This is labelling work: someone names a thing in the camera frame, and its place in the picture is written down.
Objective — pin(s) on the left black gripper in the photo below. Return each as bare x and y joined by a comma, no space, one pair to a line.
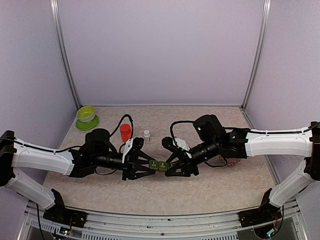
128,166

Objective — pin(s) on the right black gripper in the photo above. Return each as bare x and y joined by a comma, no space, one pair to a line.
186,168

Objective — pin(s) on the green weekly pill organizer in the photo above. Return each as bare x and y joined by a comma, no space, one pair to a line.
160,166

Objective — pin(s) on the orange pill bottle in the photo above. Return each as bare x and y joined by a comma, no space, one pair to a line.
125,132

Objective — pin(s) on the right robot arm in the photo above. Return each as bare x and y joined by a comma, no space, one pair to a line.
241,143

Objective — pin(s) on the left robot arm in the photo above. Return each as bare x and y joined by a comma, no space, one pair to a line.
75,162

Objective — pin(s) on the small white pill bottle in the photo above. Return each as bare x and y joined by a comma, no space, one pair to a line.
147,135

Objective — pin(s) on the red patterned bowl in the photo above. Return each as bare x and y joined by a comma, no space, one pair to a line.
229,162

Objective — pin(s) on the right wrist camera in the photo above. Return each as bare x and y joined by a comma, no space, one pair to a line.
177,146

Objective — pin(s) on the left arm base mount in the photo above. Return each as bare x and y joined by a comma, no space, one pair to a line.
66,216

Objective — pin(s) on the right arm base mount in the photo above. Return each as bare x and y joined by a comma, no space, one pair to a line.
255,216

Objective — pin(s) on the left aluminium frame post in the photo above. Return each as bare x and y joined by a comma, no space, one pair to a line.
54,5

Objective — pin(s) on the aluminium frame post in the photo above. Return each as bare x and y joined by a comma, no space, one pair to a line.
258,53
54,5

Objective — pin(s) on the right aluminium frame post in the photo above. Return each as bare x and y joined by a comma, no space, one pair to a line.
258,53

